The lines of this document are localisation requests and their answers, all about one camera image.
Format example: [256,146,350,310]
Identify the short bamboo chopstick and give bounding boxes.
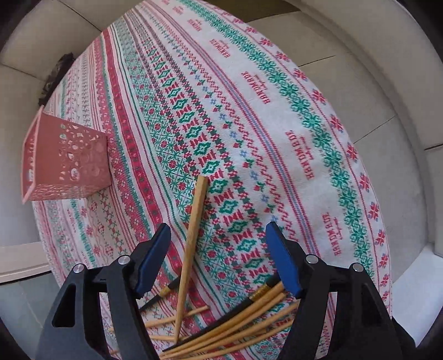
[144,305,210,328]

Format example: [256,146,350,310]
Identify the pink perforated utensil holder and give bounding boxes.
[21,107,112,203]

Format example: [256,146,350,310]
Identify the long bamboo chopstick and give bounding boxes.
[173,176,209,343]

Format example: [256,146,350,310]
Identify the patterned woven tablecloth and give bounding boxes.
[31,0,394,360]

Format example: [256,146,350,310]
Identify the black chopstick with gold band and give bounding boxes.
[164,273,280,352]

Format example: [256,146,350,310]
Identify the black gold-banded chopstick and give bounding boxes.
[139,276,180,312]

